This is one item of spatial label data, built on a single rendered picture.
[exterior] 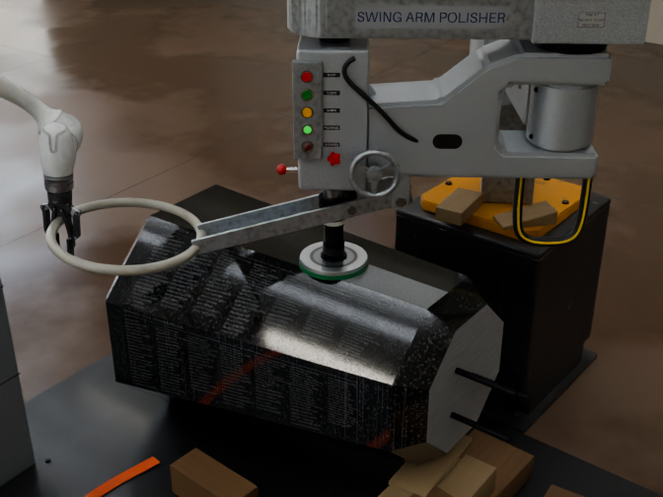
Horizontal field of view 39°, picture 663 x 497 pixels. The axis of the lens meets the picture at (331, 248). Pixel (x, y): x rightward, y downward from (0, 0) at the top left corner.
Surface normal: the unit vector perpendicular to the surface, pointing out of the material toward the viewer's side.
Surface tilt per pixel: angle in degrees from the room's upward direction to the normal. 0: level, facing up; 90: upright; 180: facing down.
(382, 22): 90
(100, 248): 0
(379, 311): 45
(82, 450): 0
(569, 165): 90
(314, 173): 90
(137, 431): 0
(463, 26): 90
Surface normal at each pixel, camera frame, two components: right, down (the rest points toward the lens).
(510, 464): 0.00, -0.88
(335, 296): -0.40, -0.36
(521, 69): -0.03, 0.47
